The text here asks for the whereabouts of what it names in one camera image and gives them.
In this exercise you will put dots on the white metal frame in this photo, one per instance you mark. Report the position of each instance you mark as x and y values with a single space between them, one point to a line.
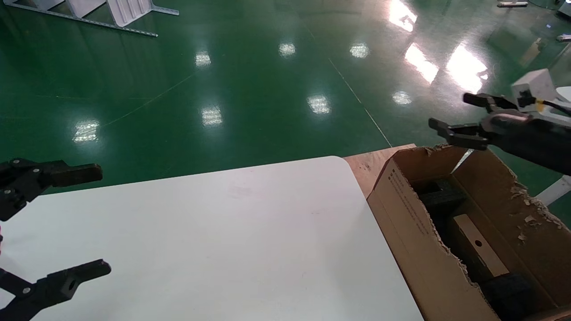
125 11

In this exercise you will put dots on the small brown cardboard box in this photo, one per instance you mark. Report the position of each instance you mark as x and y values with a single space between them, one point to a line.
482 249

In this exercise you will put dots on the white flat floor foot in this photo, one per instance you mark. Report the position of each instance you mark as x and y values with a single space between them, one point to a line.
513 3

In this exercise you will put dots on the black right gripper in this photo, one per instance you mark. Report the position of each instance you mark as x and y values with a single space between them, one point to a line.
531 136

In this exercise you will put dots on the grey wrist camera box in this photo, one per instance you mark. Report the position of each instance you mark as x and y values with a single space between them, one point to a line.
537 82

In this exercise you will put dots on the short white floor bar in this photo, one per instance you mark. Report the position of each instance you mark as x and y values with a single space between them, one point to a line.
564 38

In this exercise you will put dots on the white rounded table corner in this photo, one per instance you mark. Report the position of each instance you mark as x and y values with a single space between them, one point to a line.
564 93

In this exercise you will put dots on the big torn cardboard box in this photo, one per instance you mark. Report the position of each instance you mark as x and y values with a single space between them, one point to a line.
415 240

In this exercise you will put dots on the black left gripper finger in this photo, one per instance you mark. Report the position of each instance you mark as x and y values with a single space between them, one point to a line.
67 174
62 283

